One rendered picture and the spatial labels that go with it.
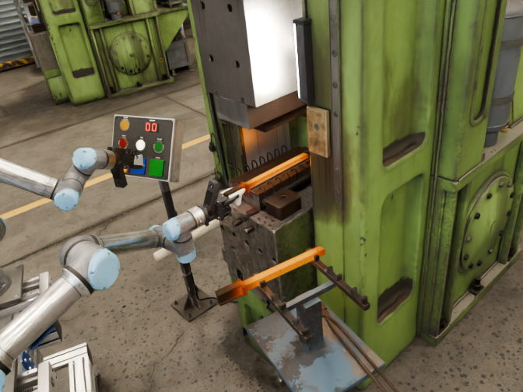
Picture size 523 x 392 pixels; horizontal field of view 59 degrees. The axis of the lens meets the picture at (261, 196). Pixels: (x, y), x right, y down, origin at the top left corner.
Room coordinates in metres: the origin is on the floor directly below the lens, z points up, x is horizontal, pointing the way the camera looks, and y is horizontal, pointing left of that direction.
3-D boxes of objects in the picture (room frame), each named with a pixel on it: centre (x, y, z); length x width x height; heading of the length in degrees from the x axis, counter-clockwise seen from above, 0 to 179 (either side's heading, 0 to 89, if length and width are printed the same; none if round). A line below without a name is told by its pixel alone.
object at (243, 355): (1.60, 0.11, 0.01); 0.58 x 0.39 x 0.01; 38
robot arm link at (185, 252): (1.42, 0.33, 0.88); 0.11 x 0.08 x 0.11; 49
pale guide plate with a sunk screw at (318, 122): (1.46, -0.22, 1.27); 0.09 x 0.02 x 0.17; 38
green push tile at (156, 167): (1.87, 0.45, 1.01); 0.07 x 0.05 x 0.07; 63
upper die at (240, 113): (1.76, -0.09, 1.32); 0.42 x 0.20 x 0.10; 128
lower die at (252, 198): (1.76, -0.09, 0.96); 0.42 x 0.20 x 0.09; 128
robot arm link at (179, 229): (1.41, 0.31, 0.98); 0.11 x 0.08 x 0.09; 128
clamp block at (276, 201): (1.53, -0.08, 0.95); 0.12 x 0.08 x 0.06; 128
